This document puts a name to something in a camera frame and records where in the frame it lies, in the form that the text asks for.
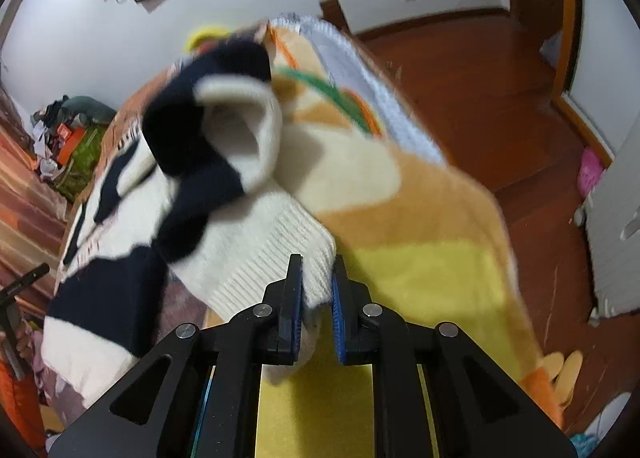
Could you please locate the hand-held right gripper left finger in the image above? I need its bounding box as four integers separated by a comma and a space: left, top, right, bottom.
47, 254, 304, 458

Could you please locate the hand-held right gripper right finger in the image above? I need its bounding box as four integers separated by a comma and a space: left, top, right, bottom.
330, 254, 579, 458

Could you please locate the navy and white knitted sweater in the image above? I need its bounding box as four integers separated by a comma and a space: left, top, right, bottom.
41, 25, 337, 409

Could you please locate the pile of mixed clothes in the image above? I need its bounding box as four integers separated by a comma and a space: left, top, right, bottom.
29, 94, 119, 199

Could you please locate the person's left hand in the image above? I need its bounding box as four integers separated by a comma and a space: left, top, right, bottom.
15, 323, 35, 366

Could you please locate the orange and yellow printed blanket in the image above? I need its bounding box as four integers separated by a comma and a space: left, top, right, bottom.
65, 20, 563, 458

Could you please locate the yellow slipper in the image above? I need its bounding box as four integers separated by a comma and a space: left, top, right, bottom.
539, 352, 566, 396
555, 351, 584, 409

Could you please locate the light blue cloth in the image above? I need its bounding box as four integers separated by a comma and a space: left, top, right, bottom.
569, 430, 603, 458

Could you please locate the white door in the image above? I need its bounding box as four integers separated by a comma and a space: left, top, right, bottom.
572, 83, 640, 326

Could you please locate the yellow round object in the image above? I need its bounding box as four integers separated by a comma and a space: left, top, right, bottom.
186, 24, 232, 53

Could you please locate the pink plastic object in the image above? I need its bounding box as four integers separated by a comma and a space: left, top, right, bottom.
576, 147, 607, 198

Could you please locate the wooden bed post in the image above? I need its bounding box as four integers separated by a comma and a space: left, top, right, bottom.
319, 0, 357, 37

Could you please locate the wooden door frame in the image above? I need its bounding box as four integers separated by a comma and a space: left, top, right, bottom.
500, 0, 616, 164

